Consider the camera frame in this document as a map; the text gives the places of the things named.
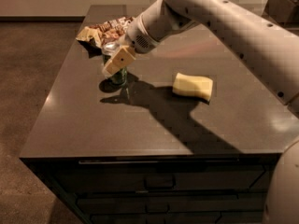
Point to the green drink can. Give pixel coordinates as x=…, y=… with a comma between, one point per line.
x=108, y=51

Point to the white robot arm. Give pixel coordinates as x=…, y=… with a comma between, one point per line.
x=267, y=50

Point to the dark drawer cabinet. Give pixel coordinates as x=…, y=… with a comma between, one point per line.
x=228, y=190

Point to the brown chip bag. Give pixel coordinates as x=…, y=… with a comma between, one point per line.
x=99, y=34

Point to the yellow sponge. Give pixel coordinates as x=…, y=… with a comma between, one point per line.
x=193, y=86

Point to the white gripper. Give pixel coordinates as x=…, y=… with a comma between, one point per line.
x=135, y=35

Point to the dark snack box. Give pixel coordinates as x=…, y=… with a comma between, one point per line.
x=283, y=11

